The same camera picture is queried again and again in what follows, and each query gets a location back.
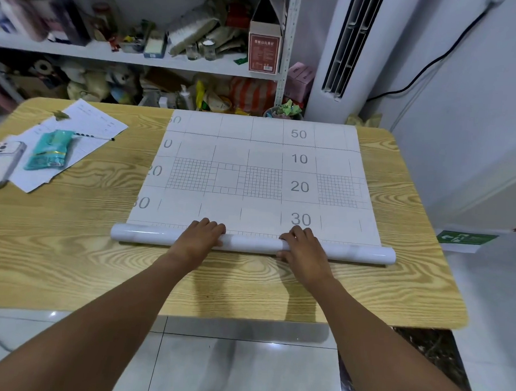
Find person's right hand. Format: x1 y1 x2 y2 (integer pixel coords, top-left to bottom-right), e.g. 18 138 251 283
275 224 336 289

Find person's left hand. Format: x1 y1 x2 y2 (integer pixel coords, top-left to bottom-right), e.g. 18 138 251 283
168 216 228 266

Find white grid-backed film roll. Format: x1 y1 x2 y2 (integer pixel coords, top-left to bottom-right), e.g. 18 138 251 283
109 106 404 267

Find person's right forearm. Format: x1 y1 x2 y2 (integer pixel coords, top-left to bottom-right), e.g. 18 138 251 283
293 274 494 391

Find person's left forearm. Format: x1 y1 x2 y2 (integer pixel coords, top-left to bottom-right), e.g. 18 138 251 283
0 242 206 391

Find white plastic bottle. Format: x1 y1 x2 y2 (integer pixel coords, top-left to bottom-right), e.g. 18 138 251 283
178 84 194 111

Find orange striped bag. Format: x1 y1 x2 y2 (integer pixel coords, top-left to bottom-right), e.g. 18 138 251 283
228 76 278 116

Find bin with green wrappers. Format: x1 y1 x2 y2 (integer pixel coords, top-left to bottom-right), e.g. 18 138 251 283
264 98 305 121

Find black pen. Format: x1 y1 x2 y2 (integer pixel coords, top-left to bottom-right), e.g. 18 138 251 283
72 132 116 142

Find crumpled yellowish paper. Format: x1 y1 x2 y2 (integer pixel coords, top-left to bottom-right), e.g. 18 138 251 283
345 111 383 130

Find white paper sheets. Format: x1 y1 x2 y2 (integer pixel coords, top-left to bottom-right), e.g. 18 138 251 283
1 95 130 198

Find pink box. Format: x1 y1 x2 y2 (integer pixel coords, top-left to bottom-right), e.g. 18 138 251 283
284 61 317 104

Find teal tissue packet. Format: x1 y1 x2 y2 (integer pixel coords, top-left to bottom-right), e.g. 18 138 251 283
23 128 76 173

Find green arrow sign sticker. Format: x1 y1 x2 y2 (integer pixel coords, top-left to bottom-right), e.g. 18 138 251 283
436 230 501 248

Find blue and white small box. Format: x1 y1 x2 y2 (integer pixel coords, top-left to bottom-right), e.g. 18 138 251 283
143 31 168 60

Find red and white carton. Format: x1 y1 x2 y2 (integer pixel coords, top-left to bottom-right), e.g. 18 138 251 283
246 0 290 76

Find beige woven bag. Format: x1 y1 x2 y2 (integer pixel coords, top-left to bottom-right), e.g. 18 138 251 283
165 2 222 59

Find white metal shelf unit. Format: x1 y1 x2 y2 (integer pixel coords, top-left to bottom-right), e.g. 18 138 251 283
0 0 303 118

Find white standing air conditioner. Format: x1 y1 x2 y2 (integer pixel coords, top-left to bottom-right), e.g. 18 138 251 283
303 0 408 128

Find black power cable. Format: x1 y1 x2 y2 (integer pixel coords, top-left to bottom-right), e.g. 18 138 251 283
366 0 506 108

